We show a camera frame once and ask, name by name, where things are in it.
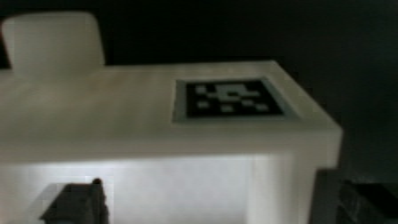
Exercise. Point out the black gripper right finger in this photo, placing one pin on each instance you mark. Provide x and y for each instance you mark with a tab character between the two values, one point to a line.
352	202

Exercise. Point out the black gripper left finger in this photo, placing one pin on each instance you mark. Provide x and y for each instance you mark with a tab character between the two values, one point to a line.
78	206

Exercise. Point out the white drawer cabinet box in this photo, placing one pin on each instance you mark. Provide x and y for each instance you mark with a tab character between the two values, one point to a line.
201	135

